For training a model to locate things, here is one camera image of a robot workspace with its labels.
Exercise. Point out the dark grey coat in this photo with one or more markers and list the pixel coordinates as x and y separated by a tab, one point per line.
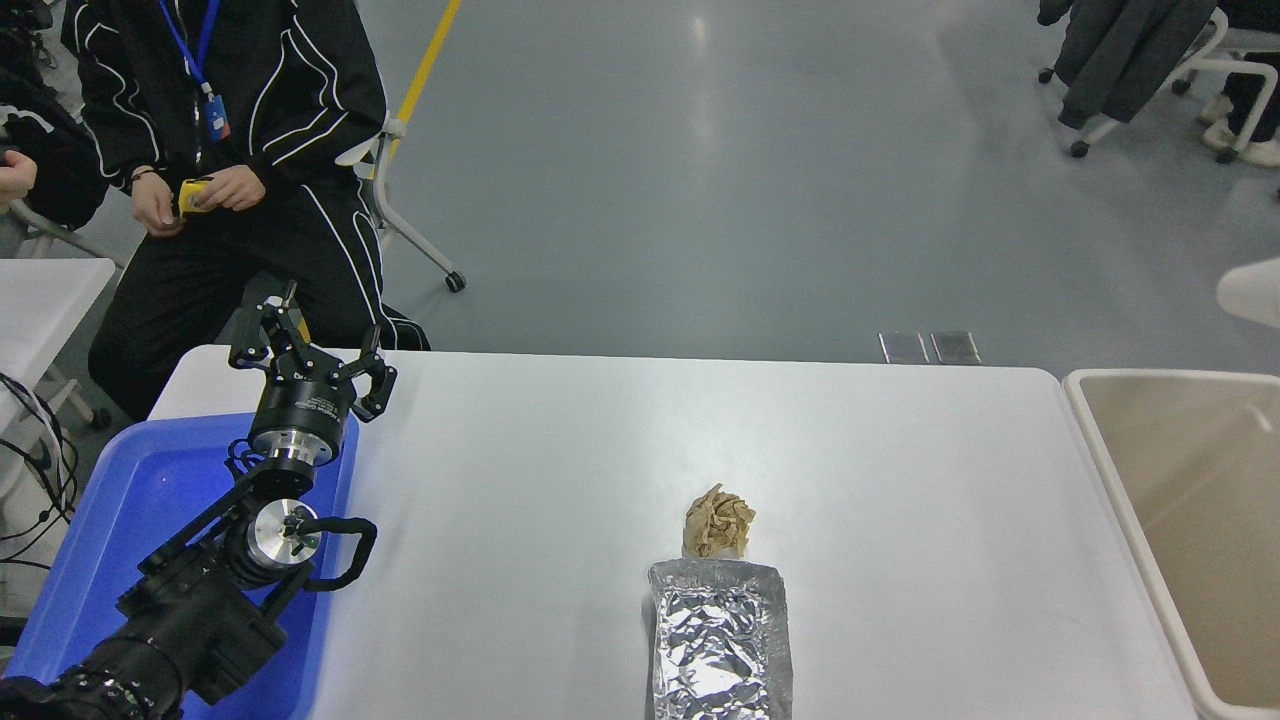
1125	50

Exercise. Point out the metal floor plate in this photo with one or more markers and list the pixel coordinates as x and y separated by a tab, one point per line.
955	347
904	348

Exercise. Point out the small yellow object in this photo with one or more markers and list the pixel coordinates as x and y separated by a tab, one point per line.
193	195

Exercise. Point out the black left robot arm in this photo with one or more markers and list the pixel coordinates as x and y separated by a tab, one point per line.
180	620

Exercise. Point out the person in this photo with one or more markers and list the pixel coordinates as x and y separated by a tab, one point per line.
60	170
300	100
1252	95

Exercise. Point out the crumpled tan paper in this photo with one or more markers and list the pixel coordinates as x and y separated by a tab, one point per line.
718	525

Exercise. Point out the white wheeled chair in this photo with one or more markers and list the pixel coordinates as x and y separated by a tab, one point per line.
1240	68
400	230
1098	127

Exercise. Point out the white side table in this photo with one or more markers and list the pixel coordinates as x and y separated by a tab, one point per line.
40	310

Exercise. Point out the person's right hand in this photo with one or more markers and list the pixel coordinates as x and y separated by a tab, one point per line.
155	205

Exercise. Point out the person's left hand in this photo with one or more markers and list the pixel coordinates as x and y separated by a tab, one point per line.
238	188

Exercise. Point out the large pale bin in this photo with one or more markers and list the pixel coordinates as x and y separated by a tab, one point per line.
1200	520

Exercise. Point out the silver foil tray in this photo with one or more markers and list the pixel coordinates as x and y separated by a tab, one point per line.
720	640

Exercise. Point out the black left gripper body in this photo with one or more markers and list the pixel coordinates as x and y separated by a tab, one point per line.
305	405

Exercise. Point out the person's hand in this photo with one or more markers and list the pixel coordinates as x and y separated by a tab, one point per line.
15	180

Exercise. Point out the blue plastic tray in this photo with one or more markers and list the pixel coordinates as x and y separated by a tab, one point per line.
130	500

